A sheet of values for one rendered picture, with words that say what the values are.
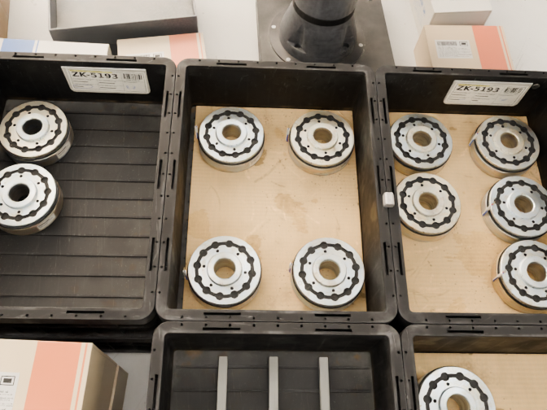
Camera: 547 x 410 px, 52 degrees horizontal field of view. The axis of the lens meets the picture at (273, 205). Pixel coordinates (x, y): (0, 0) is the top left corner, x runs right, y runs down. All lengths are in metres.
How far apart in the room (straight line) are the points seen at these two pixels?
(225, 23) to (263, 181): 0.46
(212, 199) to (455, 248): 0.38
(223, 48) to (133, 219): 0.47
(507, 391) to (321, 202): 0.37
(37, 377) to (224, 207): 0.35
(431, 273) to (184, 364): 0.38
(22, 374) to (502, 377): 0.62
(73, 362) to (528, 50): 1.08
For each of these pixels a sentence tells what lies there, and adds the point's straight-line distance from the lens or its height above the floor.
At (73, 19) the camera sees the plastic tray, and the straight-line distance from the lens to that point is 1.22.
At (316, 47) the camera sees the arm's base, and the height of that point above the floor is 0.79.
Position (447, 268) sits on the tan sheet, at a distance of 0.88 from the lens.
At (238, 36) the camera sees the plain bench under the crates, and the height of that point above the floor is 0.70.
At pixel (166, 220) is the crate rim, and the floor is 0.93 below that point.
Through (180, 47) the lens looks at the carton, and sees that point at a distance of 1.11.
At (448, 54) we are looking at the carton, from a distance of 1.17.
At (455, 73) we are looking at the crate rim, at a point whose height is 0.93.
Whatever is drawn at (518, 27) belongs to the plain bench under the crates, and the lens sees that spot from 1.39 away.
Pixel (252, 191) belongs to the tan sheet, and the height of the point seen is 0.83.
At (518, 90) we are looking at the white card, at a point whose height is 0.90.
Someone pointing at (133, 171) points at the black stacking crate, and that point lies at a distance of 0.91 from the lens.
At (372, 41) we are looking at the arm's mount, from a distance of 1.19.
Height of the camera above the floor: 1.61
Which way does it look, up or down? 65 degrees down
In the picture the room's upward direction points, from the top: 8 degrees clockwise
